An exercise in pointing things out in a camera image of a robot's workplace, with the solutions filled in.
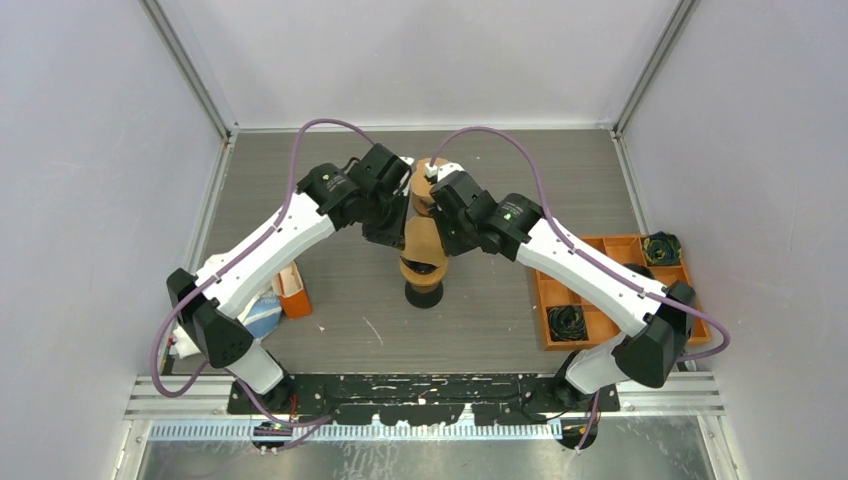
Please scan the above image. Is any brown paper coffee filter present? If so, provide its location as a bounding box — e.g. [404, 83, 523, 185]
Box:
[409, 158, 433, 203]

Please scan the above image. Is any red black carafe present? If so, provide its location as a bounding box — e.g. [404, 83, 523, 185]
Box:
[405, 282, 444, 309]

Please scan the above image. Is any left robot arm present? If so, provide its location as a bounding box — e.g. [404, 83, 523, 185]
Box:
[166, 144, 414, 413]

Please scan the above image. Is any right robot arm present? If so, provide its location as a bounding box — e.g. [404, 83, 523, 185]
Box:
[424, 163, 694, 411]

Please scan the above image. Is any orange coffee filter box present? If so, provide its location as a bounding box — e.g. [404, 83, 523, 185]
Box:
[271, 262, 313, 319]

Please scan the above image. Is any orange compartment tray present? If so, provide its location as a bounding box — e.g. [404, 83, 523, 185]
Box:
[516, 222, 692, 351]

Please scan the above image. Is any dark rolled coil front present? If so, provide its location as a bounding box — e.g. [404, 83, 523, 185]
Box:
[547, 305, 588, 342]

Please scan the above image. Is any white blue plastic bag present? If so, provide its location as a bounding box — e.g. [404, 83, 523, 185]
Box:
[170, 282, 283, 368]

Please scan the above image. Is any blue yellow rolled coil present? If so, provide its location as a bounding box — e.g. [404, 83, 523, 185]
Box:
[641, 231, 682, 267]

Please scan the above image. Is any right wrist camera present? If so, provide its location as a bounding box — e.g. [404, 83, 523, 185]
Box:
[424, 162, 465, 185]

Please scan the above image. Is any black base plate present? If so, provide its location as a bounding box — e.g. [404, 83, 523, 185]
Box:
[228, 370, 621, 429]

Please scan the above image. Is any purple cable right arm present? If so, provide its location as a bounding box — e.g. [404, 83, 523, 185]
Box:
[429, 127, 731, 454]

